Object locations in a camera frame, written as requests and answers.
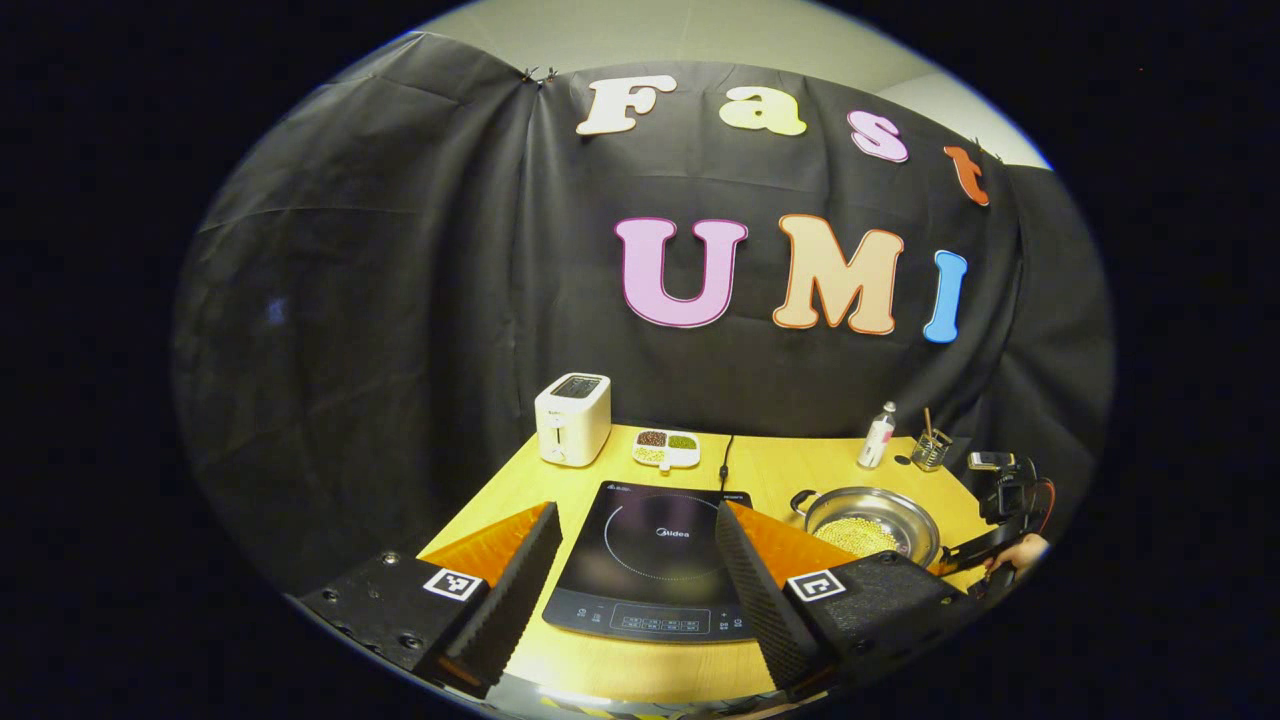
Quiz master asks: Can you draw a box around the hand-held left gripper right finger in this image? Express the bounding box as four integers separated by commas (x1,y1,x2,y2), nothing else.
714,500,989,704

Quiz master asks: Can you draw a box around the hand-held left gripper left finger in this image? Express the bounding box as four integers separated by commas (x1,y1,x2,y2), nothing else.
298,500,564,701

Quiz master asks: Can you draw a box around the steel pot with black handles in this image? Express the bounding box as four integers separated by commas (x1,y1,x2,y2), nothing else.
790,486,943,572

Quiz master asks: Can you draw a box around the black induction cooktop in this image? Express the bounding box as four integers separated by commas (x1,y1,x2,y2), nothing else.
541,480,763,644

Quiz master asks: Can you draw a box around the clear glass holder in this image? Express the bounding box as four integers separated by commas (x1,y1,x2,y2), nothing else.
911,428,953,473

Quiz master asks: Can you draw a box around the clear bottle with pink label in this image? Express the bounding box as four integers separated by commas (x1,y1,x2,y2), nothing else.
857,401,898,470

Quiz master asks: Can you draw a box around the white divided dish of beans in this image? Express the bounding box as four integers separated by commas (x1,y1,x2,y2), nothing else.
632,429,702,472

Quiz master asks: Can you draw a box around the white toaster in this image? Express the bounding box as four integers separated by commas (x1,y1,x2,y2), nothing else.
534,373,612,469

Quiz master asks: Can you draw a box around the black backdrop cloth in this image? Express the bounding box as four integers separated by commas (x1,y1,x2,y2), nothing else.
172,30,1116,601

